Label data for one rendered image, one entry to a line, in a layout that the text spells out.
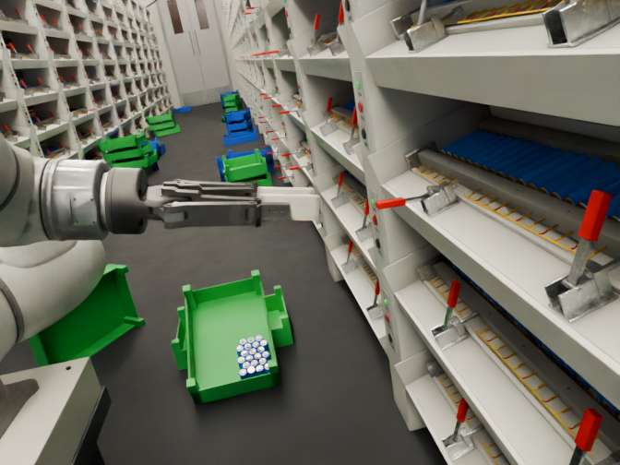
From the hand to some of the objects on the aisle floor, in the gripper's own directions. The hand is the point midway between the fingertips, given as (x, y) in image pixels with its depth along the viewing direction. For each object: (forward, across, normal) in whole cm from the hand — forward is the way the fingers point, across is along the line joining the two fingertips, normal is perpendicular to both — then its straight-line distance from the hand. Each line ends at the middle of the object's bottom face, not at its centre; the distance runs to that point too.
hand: (288, 203), depth 61 cm
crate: (-42, -79, -66) cm, 111 cm away
